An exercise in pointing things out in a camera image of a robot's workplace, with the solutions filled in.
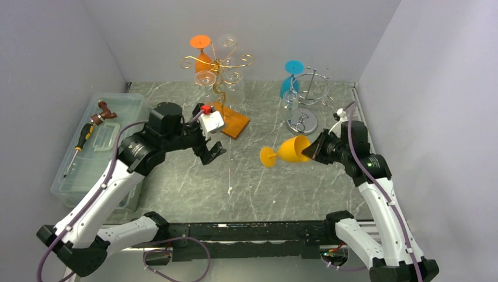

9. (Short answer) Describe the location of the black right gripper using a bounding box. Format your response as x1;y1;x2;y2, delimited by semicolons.
302;128;351;165

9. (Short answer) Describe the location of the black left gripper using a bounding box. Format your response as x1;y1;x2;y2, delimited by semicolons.
163;104;227;164

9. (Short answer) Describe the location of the yellow plastic goblet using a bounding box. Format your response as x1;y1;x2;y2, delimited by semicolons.
259;135;311;167

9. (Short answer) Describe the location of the gold wire glass rack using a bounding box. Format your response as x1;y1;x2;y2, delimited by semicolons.
180;40;253;140

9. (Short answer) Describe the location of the clear tall glass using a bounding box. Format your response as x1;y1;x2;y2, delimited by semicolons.
281;90;298;120

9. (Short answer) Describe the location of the clear small glass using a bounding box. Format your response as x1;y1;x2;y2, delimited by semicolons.
223;69;245;106

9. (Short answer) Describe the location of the chrome wire glass rack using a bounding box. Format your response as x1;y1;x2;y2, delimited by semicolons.
284;66;331;136

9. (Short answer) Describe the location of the clear pink tinted glass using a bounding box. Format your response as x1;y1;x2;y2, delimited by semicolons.
193;70;224;122

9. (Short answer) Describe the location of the blue plastic goblet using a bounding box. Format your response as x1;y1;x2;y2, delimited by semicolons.
280;60;304;99

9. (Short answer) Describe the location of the orange plastic goblet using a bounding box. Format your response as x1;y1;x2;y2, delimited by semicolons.
190;35;213;73

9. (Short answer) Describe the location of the clear wine glass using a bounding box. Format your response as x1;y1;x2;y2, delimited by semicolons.
217;34;238;66

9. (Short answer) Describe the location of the clear plastic storage box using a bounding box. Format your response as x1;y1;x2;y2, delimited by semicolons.
51;93;150;208

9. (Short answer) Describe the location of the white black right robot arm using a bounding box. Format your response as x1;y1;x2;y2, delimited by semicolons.
303;120;439;281

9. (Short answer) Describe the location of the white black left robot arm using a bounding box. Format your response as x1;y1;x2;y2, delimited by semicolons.
37;102;225;277

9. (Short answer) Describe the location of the brown bronze faucet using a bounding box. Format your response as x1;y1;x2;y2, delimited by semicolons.
90;100;117;126

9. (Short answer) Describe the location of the black yellow screwdriver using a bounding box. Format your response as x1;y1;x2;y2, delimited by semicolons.
63;122;94;178

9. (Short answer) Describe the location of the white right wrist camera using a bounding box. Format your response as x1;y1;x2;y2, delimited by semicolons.
328;108;348;137

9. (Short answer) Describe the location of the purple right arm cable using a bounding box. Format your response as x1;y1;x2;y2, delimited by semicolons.
321;100;425;282

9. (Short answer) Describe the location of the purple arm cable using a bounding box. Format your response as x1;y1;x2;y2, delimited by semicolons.
321;100;425;282
36;109;212;282

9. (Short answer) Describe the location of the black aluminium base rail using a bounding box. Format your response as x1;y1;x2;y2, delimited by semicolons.
72;220;413;267

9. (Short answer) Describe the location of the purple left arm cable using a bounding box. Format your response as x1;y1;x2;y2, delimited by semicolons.
36;109;212;282

